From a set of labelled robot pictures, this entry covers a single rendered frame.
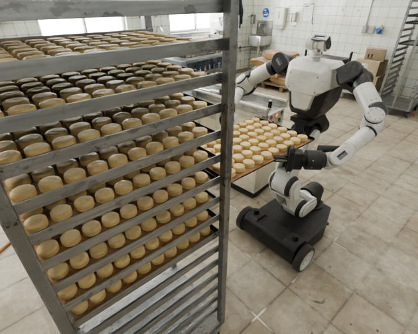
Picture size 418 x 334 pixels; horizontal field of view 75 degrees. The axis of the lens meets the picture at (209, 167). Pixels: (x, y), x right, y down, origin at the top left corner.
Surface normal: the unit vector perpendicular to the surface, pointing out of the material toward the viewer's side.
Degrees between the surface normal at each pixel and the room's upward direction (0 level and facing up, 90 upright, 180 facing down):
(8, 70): 90
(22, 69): 90
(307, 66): 46
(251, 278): 0
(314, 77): 91
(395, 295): 0
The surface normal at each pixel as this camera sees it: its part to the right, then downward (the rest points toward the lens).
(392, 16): -0.76, 0.34
